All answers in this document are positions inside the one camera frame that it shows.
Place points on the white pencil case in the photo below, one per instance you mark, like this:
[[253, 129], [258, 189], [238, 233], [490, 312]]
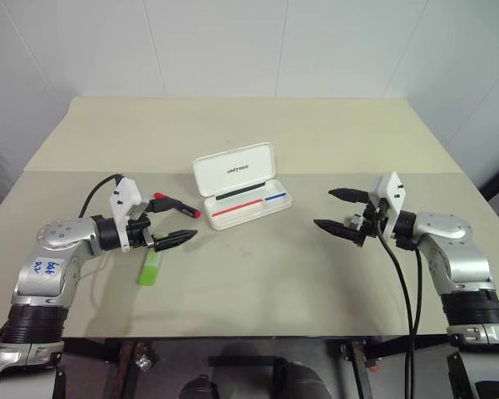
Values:
[[233, 170]]

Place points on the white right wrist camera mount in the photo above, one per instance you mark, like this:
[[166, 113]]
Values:
[[393, 191]]

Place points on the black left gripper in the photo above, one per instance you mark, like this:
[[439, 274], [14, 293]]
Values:
[[139, 234]]

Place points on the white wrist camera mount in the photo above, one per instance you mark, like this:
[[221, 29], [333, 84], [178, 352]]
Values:
[[393, 191], [124, 197]]

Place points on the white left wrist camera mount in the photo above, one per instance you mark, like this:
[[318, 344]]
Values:
[[124, 197]]

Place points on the white tape label blue writing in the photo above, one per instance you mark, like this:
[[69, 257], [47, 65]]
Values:
[[45, 267]]

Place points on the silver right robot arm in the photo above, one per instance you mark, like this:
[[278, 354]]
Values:
[[461, 257]]

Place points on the black marker with red ends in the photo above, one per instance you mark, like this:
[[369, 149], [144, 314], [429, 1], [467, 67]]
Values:
[[190, 212]]

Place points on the green highlighter pen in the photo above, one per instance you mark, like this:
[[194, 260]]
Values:
[[149, 270]]

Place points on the silver bolt on frame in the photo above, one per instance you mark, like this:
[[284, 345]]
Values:
[[143, 362]]

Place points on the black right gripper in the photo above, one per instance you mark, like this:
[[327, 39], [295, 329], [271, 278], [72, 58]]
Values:
[[372, 222]]

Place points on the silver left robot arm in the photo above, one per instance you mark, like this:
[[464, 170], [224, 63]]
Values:
[[52, 237]]

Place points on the thin black pen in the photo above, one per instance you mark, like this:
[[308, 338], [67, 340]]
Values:
[[241, 190]]

